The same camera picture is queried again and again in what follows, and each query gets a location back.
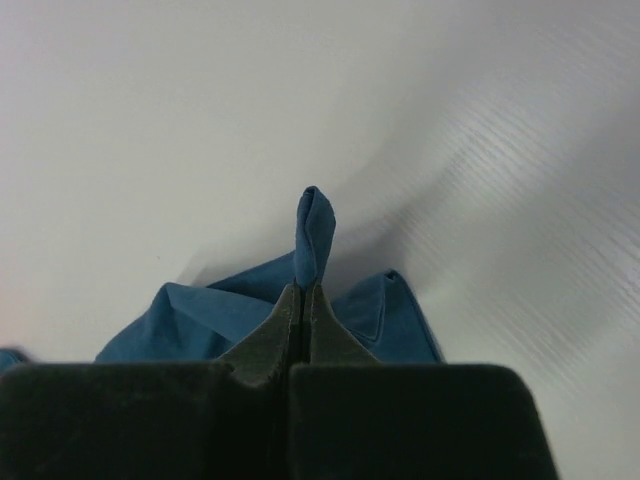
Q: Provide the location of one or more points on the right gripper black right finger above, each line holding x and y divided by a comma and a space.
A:
325, 339

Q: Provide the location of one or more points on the teal blue t shirt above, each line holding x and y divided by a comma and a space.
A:
202, 323

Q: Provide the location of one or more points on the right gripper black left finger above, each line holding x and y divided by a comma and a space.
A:
264, 356

